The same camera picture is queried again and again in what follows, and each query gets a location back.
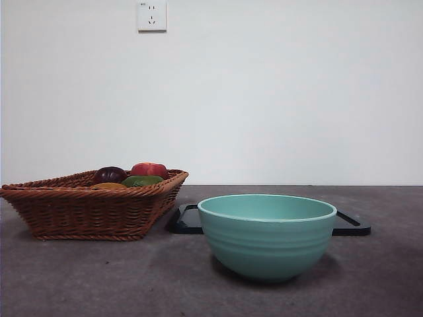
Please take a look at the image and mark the teal ceramic bowl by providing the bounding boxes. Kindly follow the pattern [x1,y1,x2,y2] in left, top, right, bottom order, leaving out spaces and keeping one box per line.
[197,194,338,283]

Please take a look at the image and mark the brown-yellow kiwi fruit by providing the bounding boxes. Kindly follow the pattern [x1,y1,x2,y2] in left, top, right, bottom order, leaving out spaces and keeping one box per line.
[91,182,128,191]

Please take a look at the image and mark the green avocado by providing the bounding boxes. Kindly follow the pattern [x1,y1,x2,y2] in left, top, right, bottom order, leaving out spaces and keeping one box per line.
[120,175,165,188]

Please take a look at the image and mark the dark purple plum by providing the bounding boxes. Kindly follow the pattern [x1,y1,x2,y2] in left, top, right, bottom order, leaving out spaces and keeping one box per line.
[93,166,128,185]

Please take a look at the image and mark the brown wicker basket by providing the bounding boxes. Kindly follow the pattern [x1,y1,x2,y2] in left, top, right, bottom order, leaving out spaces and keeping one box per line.
[0,168,190,241]

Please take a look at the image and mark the dark rectangular tray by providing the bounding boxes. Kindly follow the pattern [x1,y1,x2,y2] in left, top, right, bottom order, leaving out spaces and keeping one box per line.
[167,203,371,236]

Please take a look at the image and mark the white wall socket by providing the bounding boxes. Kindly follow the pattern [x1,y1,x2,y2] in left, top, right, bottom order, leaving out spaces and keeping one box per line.
[137,1,167,33]

